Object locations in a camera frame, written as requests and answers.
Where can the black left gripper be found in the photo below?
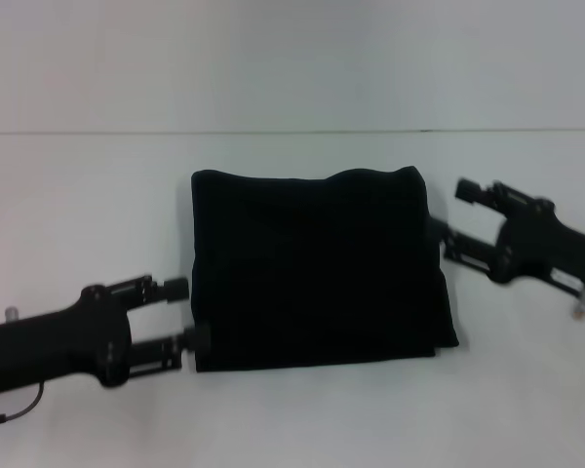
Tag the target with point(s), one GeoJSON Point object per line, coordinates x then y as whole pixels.
{"type": "Point", "coordinates": [53, 341]}

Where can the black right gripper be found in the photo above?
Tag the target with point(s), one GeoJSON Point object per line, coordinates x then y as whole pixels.
{"type": "Point", "coordinates": [546, 248]}

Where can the black shirt with FREE print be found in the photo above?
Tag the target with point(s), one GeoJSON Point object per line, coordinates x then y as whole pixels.
{"type": "Point", "coordinates": [322, 268]}

